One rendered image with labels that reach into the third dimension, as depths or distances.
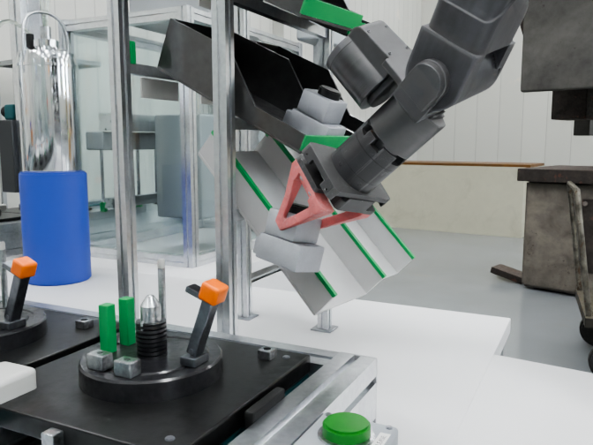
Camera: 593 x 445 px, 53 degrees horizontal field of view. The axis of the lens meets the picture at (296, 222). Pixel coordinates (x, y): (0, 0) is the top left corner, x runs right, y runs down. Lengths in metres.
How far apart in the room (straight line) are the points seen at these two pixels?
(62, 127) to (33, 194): 0.17
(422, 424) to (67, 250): 1.01
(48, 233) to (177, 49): 0.76
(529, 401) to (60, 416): 0.59
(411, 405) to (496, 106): 10.65
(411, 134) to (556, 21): 4.25
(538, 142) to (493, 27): 10.68
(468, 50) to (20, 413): 0.49
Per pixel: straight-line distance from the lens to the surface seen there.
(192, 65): 0.85
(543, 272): 5.21
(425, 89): 0.53
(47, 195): 1.51
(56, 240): 1.52
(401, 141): 0.59
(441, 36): 0.53
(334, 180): 0.59
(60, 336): 0.78
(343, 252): 0.86
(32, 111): 1.53
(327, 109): 0.76
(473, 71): 0.53
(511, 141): 11.29
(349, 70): 0.60
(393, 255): 0.99
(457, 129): 11.56
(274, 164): 0.92
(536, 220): 5.17
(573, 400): 0.91
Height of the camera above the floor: 1.20
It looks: 8 degrees down
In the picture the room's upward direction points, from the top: straight up
